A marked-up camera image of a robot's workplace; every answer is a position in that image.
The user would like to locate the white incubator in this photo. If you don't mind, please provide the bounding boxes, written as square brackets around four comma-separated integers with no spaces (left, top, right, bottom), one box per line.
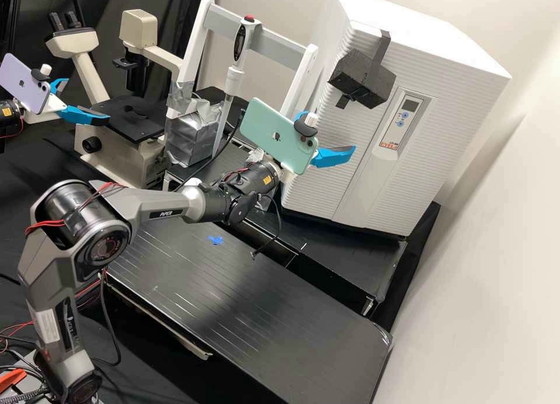
[302,0,513,116]

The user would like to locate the left wrist camera phone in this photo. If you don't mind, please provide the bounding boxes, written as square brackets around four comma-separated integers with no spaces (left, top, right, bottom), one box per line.
[0,53,54,116]

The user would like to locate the wrist camera phone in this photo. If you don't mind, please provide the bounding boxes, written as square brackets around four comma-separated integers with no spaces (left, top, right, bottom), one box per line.
[239,97,320,176]
[0,53,54,116]

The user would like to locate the cream microscope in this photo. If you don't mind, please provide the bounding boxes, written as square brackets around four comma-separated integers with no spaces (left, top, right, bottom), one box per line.
[45,9,187,191]

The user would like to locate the pipette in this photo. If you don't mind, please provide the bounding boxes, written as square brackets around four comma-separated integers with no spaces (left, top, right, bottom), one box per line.
[213,15,258,154]

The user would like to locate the black cable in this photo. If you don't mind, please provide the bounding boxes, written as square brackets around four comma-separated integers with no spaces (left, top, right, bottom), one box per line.
[192,114,244,182]
[78,267,124,368]
[250,193,284,261]

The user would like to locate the right wrist camera phone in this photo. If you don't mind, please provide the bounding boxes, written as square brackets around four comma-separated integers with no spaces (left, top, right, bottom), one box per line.
[239,97,320,176]

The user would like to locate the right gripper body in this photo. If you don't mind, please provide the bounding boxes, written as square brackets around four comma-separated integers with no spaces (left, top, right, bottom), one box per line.
[274,159,298,185]

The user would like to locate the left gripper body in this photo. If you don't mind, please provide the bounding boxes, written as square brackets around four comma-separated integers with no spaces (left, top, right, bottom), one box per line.
[23,92,68,125]

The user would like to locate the white pipette stand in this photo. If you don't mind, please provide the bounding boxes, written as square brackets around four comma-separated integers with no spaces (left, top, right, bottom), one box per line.
[164,0,320,169]

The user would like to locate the incubator door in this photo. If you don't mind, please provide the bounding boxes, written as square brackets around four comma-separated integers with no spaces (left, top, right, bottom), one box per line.
[279,20,513,239]

